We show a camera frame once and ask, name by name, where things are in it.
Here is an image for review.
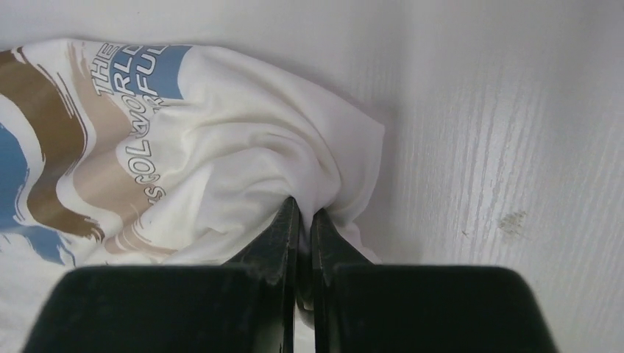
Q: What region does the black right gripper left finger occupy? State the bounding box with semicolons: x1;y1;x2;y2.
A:
24;199;300;352

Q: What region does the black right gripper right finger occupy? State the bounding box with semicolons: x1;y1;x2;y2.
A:
311;210;557;352

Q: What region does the white t shirt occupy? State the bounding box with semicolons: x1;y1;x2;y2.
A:
1;39;384;352

